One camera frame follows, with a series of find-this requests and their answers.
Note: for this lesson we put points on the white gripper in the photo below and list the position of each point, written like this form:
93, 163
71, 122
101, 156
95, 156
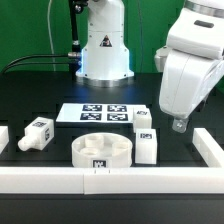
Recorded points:
192, 61

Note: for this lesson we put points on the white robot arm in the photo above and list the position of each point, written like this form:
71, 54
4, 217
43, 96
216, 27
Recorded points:
105, 59

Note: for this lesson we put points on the white marker sheet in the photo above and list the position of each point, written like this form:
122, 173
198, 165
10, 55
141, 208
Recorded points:
97, 113

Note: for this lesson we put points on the white front fence bar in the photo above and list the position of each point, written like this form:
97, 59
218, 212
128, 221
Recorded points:
49, 180

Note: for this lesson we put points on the white left fence bar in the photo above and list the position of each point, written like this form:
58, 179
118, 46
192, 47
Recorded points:
4, 137

